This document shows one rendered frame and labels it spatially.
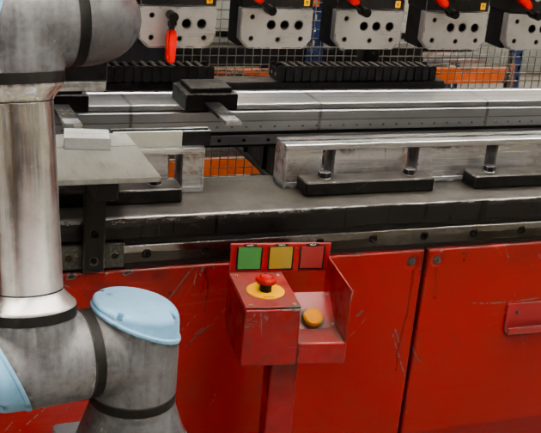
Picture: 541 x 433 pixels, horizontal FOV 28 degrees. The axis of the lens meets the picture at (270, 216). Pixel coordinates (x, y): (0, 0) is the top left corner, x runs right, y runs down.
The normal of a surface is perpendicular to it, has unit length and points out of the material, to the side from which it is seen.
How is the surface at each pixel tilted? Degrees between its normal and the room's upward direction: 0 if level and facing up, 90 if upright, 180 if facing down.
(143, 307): 8
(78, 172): 0
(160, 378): 90
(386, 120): 90
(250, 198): 0
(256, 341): 90
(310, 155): 90
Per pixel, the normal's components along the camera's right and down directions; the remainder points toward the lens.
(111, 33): 0.65, 0.43
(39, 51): 0.64, 0.13
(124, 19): 0.88, 0.11
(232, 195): 0.08, -0.93
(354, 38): 0.35, 0.36
